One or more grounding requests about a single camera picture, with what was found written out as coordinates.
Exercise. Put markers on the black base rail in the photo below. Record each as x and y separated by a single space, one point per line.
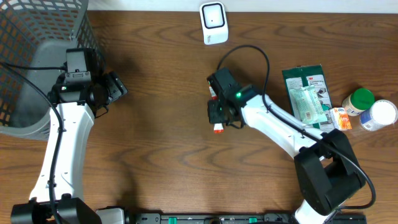
155 218

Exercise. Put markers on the green white package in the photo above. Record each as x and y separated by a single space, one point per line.
297 77

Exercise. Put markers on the green lid jar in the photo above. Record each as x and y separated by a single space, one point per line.
359 101

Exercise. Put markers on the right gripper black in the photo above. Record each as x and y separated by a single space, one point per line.
214 115

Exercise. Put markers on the white barcode scanner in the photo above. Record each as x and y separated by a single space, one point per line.
214 23

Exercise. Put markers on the pale green wipes packet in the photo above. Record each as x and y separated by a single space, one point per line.
310 109

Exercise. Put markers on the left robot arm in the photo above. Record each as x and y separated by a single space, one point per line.
81 90

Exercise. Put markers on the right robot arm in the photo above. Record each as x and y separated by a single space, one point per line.
327 168

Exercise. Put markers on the red white small packet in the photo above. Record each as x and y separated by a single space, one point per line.
218 128

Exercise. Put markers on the grey plastic mesh basket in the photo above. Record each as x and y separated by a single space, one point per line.
35 35

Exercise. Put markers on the orange small box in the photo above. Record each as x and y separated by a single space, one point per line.
340 119

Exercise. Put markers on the white jar blue label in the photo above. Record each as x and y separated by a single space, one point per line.
381 114

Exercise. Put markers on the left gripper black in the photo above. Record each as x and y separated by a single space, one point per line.
116 87

